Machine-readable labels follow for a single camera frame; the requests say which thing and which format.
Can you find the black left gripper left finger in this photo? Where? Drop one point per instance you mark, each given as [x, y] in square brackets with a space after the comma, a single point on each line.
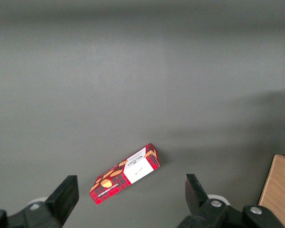
[59, 202]

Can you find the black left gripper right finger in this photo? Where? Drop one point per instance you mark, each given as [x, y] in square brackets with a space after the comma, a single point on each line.
[197, 197]

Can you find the wooden drawer cabinet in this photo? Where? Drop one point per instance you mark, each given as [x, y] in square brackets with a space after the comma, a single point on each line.
[280, 190]

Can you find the red tartan shortbread box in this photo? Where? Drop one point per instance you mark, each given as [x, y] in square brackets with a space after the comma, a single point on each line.
[114, 183]

